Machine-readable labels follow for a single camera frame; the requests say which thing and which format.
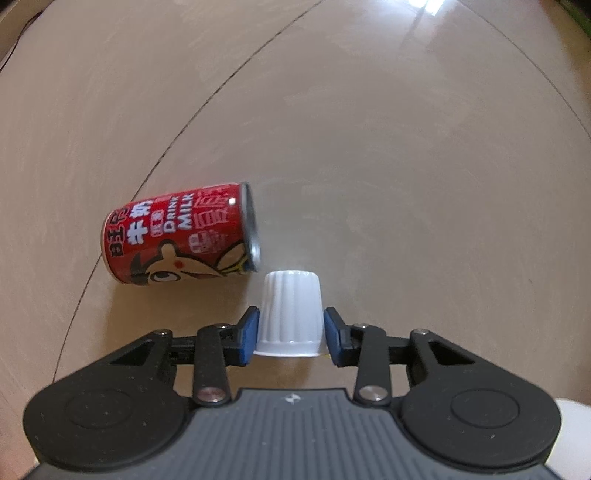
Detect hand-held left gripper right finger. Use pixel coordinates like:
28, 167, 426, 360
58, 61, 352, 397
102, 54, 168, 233
323, 307, 485, 407

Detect red drink can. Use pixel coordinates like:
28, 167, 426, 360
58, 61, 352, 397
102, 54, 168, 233
100, 181, 262, 286

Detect white ribbed plastic cup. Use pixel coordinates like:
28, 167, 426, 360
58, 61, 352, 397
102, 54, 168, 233
254, 270, 322, 358

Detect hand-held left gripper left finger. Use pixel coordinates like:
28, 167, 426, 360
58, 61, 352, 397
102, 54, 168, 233
106, 305, 262, 407

